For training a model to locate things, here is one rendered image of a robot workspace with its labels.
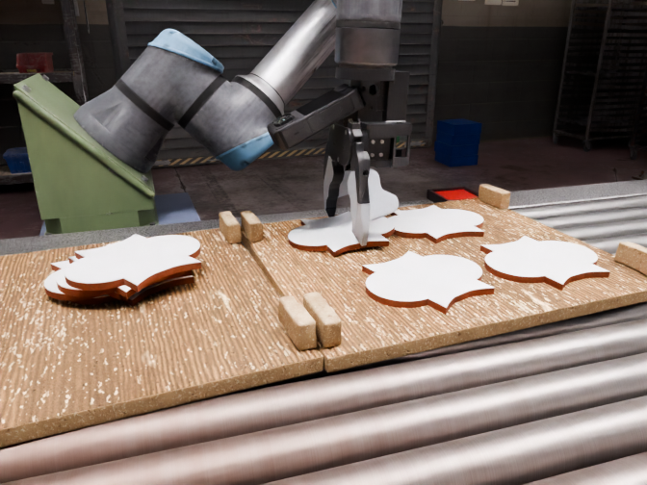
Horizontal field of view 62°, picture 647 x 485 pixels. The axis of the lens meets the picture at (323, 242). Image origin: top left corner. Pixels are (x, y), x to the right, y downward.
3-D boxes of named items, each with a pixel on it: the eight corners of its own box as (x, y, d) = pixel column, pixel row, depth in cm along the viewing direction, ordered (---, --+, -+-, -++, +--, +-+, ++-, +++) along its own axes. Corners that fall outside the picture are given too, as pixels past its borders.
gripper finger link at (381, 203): (407, 240, 65) (399, 165, 65) (363, 244, 63) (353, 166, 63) (396, 242, 68) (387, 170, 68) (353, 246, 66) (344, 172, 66)
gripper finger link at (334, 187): (362, 216, 77) (377, 165, 71) (323, 220, 75) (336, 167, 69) (354, 203, 79) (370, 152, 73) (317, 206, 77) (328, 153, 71)
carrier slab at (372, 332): (238, 237, 76) (238, 226, 75) (480, 206, 89) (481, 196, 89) (327, 374, 45) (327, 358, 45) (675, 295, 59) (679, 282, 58)
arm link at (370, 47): (350, 27, 58) (324, 27, 65) (349, 71, 60) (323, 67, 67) (412, 30, 60) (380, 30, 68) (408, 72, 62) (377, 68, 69)
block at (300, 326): (276, 320, 51) (275, 294, 50) (296, 317, 51) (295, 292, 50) (297, 353, 45) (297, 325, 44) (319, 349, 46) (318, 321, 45)
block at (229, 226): (219, 230, 74) (218, 211, 73) (232, 228, 74) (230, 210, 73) (228, 244, 69) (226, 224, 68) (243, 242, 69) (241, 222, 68)
